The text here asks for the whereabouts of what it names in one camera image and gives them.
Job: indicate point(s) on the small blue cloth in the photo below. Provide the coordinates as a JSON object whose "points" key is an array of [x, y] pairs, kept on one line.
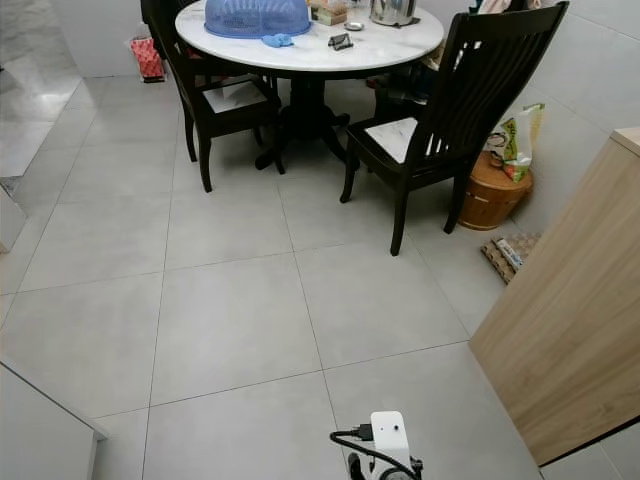
{"points": [[277, 41]]}

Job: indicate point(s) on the small tan box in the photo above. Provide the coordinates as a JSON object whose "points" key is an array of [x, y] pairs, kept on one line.
{"points": [[330, 12]]}

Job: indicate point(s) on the red patterned bag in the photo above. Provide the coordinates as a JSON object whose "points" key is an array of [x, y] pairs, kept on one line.
{"points": [[147, 58]]}

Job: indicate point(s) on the light wood cabinet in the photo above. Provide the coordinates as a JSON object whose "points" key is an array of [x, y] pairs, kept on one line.
{"points": [[570, 330]]}

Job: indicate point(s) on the round white marble table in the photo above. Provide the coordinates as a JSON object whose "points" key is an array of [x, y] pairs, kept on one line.
{"points": [[310, 55]]}

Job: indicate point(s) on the brown wooden bucket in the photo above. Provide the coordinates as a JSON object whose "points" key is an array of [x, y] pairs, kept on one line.
{"points": [[490, 200]]}

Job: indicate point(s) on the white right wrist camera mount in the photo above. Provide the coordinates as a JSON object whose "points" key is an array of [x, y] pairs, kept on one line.
{"points": [[390, 440]]}

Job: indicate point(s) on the white counter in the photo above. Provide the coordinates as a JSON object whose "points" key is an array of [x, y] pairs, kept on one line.
{"points": [[45, 435]]}

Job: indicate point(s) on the yellow green plastic bag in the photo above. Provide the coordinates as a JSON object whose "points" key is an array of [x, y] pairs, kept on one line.
{"points": [[520, 135]]}

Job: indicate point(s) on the dark wooden slat-back chair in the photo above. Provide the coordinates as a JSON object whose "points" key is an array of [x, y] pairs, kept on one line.
{"points": [[485, 75]]}

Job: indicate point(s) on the blue mesh food cover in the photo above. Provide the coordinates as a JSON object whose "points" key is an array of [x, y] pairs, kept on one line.
{"points": [[258, 17]]}

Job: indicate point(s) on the small black card holder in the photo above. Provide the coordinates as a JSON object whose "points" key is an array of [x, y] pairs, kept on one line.
{"points": [[340, 42]]}

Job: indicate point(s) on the dark chair behind table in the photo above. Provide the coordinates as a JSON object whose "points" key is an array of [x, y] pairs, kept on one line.
{"points": [[400, 95]]}

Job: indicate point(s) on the steel kettle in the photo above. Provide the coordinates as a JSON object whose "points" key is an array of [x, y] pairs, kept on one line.
{"points": [[393, 10]]}

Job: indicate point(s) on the small round metal dish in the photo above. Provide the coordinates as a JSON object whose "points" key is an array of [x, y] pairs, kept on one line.
{"points": [[354, 26]]}

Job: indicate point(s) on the dark wooden chair white seat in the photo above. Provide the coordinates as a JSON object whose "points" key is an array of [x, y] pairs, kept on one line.
{"points": [[232, 100]]}

